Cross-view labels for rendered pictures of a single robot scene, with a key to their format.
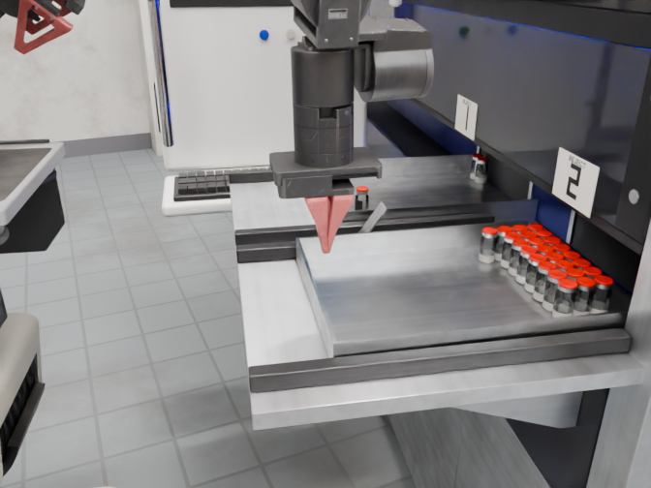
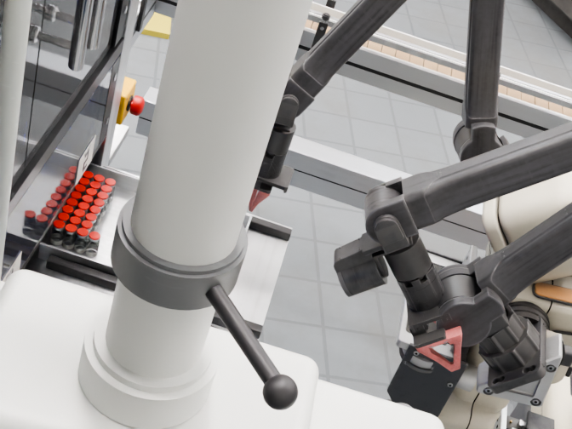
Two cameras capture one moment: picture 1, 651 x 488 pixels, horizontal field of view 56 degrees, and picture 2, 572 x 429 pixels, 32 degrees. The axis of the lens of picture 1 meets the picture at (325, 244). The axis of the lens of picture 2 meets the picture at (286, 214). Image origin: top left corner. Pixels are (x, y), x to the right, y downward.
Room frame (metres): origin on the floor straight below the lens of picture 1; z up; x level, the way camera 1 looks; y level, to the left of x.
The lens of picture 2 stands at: (2.00, 0.29, 2.16)
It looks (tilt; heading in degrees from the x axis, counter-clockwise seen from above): 38 degrees down; 189
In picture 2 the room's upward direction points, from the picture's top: 19 degrees clockwise
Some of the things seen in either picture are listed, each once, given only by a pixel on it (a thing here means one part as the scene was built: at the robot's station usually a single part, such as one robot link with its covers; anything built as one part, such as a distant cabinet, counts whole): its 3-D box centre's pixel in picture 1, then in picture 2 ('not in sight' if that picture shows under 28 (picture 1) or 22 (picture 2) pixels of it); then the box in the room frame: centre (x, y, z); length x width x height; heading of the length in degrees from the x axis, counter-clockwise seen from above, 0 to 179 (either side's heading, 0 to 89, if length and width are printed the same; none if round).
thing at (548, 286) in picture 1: (531, 269); (95, 214); (0.68, -0.26, 0.90); 0.18 x 0.02 x 0.05; 11
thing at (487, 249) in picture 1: (487, 245); (93, 244); (0.76, -0.22, 0.90); 0.02 x 0.02 x 0.05
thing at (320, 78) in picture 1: (328, 74); (273, 133); (0.57, 0.00, 1.16); 0.07 x 0.06 x 0.07; 107
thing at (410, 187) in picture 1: (410, 189); not in sight; (1.01, -0.15, 0.90); 0.34 x 0.26 x 0.04; 100
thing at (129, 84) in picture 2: not in sight; (112, 97); (0.45, -0.37, 1.00); 0.08 x 0.07 x 0.07; 100
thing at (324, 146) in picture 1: (324, 139); (267, 161); (0.57, 0.00, 1.10); 0.10 x 0.07 x 0.07; 100
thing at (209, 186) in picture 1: (265, 179); not in sight; (1.29, 0.13, 0.82); 0.40 x 0.14 x 0.02; 102
